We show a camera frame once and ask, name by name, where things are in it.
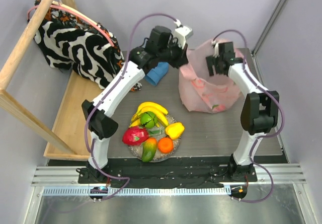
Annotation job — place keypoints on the yellow fake banana bunch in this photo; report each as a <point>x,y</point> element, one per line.
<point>153,107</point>

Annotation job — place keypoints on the speckled round plate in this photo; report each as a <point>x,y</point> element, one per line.
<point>159,156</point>

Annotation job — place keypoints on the blue bucket hat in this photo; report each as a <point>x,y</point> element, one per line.
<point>154,76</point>

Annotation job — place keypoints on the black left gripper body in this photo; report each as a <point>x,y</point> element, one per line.
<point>173,54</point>

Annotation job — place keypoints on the aluminium rail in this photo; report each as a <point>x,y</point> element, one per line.
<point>68,181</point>

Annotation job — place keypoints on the aluminium corner post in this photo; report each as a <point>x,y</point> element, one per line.
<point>272,20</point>

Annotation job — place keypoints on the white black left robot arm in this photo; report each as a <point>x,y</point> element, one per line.
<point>99,111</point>

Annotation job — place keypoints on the pink hanger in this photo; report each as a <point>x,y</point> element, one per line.
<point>65,32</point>

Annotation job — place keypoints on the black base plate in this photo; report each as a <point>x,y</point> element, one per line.
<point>176,172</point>

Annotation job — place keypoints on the black white orange patterned cloth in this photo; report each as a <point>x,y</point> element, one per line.
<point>86,67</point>

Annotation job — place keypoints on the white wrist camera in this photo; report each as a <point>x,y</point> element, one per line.
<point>215,46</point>
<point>182,33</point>

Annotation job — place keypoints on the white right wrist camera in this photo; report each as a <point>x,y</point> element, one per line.
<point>215,46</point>

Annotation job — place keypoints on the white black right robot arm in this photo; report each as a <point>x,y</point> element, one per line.
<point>260,111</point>

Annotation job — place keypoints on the green orange fake mango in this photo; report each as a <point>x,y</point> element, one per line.
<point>149,149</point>

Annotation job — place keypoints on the single yellow fake banana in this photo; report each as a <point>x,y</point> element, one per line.
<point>135,123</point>

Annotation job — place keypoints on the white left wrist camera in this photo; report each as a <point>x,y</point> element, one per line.
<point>182,33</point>

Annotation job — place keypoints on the wooden rack frame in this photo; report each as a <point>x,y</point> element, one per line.
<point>53,96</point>

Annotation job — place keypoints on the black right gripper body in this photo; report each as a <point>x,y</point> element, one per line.
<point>214,64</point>

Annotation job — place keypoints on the orange fake fruit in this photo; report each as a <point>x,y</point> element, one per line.
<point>165,145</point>

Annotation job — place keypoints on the red fake dragon fruit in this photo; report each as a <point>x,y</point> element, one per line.
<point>135,136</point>

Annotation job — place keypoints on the yellow fake bell pepper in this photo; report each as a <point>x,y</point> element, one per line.
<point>175,130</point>

